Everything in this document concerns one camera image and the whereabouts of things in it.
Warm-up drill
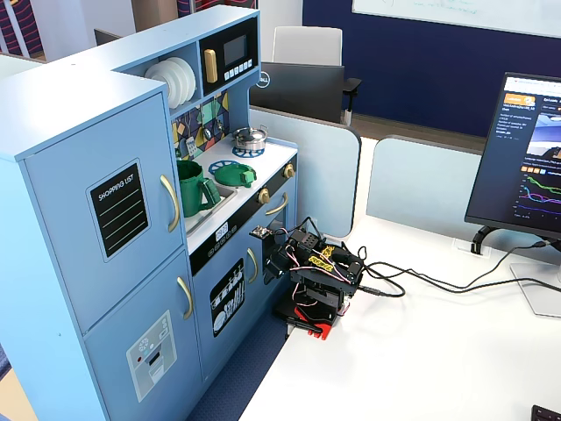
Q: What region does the red table clamp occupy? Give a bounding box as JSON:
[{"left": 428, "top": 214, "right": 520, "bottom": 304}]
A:
[{"left": 286, "top": 305, "right": 332, "bottom": 341}]

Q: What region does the black five-joint robot arm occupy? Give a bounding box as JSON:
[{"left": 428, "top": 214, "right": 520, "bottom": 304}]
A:
[{"left": 272, "top": 216, "right": 366, "bottom": 329}]

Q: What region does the blue stove burner ring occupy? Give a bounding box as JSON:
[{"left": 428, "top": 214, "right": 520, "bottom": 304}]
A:
[
  {"left": 231, "top": 146, "right": 266, "bottom": 160},
  {"left": 208, "top": 160, "right": 241, "bottom": 177}
]

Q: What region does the white office chair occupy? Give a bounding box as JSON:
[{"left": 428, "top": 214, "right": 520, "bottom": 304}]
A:
[{"left": 272, "top": 25, "right": 344, "bottom": 68}]

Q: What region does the light blue desk divider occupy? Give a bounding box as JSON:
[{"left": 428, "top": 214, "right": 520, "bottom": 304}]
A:
[
  {"left": 248, "top": 104, "right": 363, "bottom": 239},
  {"left": 366, "top": 134, "right": 561, "bottom": 267}
]

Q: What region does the gold freezer door handle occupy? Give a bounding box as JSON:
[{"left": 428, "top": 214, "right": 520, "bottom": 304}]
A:
[{"left": 176, "top": 276, "right": 195, "bottom": 320}]

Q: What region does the black usb cable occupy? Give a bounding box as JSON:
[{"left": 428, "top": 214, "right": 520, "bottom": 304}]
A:
[{"left": 355, "top": 239, "right": 552, "bottom": 290}]

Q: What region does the black monitor with lit screen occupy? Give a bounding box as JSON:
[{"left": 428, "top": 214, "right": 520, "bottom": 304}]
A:
[{"left": 464, "top": 72, "right": 561, "bottom": 240}]

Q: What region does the white wall whiteboard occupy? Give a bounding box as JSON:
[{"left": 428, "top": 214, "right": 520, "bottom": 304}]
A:
[{"left": 352, "top": 0, "right": 561, "bottom": 39}]

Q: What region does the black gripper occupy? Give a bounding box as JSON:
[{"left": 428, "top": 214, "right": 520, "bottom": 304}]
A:
[{"left": 262, "top": 228, "right": 300, "bottom": 288}]

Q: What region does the gold dishwasher door handle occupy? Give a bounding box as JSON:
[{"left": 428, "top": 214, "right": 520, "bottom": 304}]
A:
[{"left": 246, "top": 247, "right": 259, "bottom": 284}]

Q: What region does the silver monitor stand base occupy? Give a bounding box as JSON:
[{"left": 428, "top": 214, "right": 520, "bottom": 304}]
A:
[{"left": 509, "top": 261, "right": 561, "bottom": 318}]

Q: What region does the blue toy kitchen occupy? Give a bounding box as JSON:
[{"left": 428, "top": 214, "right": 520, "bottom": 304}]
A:
[{"left": 0, "top": 4, "right": 300, "bottom": 421}]

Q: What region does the steel toy pot with lid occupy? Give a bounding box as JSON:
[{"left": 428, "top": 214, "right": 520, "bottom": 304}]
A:
[{"left": 231, "top": 125, "right": 269, "bottom": 152}]

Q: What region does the black keyboard corner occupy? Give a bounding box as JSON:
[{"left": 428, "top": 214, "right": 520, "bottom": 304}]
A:
[{"left": 530, "top": 404, "right": 561, "bottom": 421}]

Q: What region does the white toy plate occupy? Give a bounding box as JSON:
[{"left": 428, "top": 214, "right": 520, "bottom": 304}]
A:
[
  {"left": 166, "top": 56, "right": 197, "bottom": 106},
  {"left": 151, "top": 59, "right": 190, "bottom": 109},
  {"left": 144, "top": 65, "right": 173, "bottom": 110}
]

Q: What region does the black toy microwave door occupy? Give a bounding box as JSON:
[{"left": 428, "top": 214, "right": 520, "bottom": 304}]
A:
[{"left": 199, "top": 16, "right": 259, "bottom": 96}]

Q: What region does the gold fridge door handle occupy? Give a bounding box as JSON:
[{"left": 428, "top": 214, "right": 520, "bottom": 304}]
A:
[{"left": 160, "top": 174, "right": 181, "bottom": 233}]

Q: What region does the black Dell monitor back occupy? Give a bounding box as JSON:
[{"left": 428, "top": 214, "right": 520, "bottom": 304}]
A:
[{"left": 249, "top": 61, "right": 346, "bottom": 125}]

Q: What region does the gold microwave handle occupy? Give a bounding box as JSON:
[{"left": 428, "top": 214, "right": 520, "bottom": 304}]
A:
[{"left": 203, "top": 48, "right": 219, "bottom": 84}]

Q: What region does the dark office monitor back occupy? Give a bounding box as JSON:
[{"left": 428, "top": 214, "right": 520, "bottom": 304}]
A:
[{"left": 93, "top": 28, "right": 123, "bottom": 47}]

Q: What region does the black shopping list chalkboard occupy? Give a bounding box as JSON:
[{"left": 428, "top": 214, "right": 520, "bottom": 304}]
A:
[{"left": 85, "top": 158, "right": 152, "bottom": 263}]

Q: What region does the green plastic pitcher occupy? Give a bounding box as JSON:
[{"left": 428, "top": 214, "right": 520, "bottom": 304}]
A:
[{"left": 176, "top": 160, "right": 223, "bottom": 219}]

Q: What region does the black chair armrest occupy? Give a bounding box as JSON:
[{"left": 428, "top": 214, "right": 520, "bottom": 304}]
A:
[{"left": 343, "top": 77, "right": 363, "bottom": 125}]

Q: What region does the gold oven door handle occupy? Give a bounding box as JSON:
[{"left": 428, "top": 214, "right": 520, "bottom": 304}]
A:
[{"left": 265, "top": 191, "right": 289, "bottom": 217}]

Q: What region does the black power cable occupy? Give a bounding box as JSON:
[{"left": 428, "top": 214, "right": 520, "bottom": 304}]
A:
[{"left": 355, "top": 261, "right": 561, "bottom": 299}]

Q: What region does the silver toy sink basin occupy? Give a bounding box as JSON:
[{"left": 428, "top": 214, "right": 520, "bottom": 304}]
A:
[{"left": 183, "top": 186, "right": 238, "bottom": 235}]

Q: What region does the green plastic lid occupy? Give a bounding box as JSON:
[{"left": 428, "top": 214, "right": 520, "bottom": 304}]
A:
[{"left": 213, "top": 161, "right": 258, "bottom": 189}]

